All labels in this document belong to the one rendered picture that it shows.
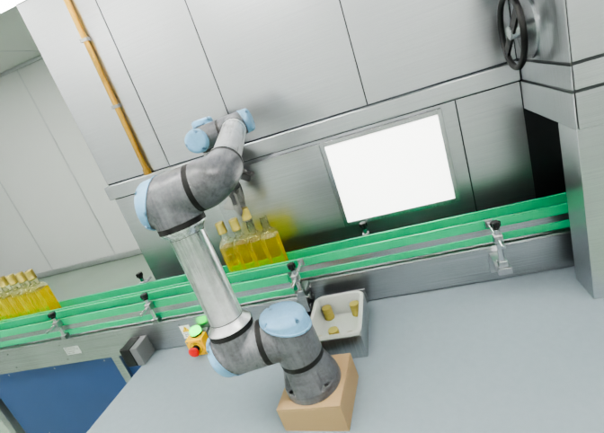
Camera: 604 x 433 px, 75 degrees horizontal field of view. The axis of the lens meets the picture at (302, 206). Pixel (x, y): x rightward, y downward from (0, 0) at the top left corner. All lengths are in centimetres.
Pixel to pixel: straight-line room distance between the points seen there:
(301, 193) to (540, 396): 95
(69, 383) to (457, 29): 212
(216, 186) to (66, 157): 518
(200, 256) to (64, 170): 523
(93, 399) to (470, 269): 172
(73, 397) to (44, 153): 439
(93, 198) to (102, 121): 425
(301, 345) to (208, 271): 28
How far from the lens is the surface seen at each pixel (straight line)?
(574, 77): 114
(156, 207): 92
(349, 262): 142
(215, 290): 97
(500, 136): 151
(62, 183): 621
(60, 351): 206
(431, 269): 141
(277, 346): 99
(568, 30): 112
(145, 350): 172
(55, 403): 237
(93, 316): 185
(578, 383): 115
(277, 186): 151
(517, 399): 111
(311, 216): 153
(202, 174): 88
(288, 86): 145
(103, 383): 209
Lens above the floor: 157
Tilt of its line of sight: 18 degrees down
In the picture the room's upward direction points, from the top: 19 degrees counter-clockwise
